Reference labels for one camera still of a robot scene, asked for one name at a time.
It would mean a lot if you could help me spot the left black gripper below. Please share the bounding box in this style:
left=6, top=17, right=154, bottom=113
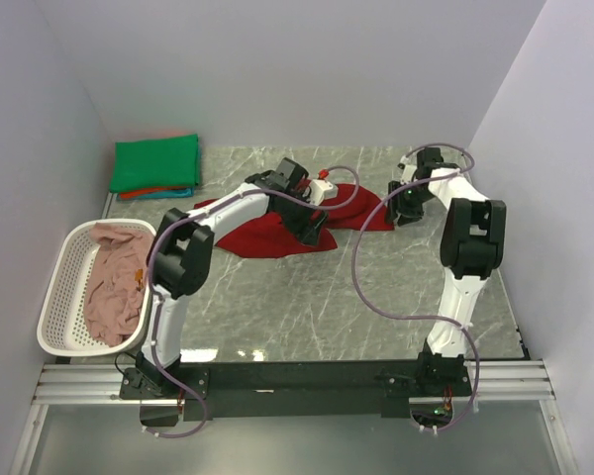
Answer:
left=276, top=189, right=330, bottom=247

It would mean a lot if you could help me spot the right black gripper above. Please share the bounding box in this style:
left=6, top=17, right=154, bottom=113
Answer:
left=382, top=180, right=435, bottom=227

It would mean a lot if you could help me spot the red t shirt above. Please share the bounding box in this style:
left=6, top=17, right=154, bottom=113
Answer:
left=216, top=187, right=380, bottom=259

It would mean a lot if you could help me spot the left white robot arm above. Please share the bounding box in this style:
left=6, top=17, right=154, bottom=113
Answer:
left=122, top=158, right=338, bottom=398

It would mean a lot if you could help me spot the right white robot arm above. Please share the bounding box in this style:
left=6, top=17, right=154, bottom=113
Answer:
left=385, top=143, right=507, bottom=395

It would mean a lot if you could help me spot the teal folded t shirt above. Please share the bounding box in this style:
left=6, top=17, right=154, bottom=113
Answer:
left=137, top=187, right=194, bottom=200

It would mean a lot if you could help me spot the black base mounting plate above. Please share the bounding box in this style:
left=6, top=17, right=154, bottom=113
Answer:
left=119, top=356, right=473, bottom=421

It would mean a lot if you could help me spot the green folded t shirt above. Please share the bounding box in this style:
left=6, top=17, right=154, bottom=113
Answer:
left=109, top=134, right=200, bottom=193

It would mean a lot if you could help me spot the orange folded t shirt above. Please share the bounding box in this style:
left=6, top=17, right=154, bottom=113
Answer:
left=117, top=187, right=194, bottom=201

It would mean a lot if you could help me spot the pink t shirt in basket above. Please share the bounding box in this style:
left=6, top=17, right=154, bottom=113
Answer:
left=83, top=223, right=153, bottom=346

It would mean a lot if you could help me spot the white plastic laundry basket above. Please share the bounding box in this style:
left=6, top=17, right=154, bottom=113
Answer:
left=37, top=219, right=155, bottom=358

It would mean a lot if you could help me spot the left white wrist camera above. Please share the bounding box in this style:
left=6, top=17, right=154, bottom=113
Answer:
left=308, top=179, right=338, bottom=206

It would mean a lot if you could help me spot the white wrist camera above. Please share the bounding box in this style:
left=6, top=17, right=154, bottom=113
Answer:
left=308, top=179, right=338, bottom=206
left=397, top=154, right=418, bottom=185

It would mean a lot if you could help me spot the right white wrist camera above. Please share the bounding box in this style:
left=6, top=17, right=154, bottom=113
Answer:
left=397, top=154, right=418, bottom=185

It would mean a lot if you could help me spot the aluminium rail frame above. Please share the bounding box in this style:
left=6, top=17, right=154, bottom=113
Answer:
left=12, top=359, right=578, bottom=474

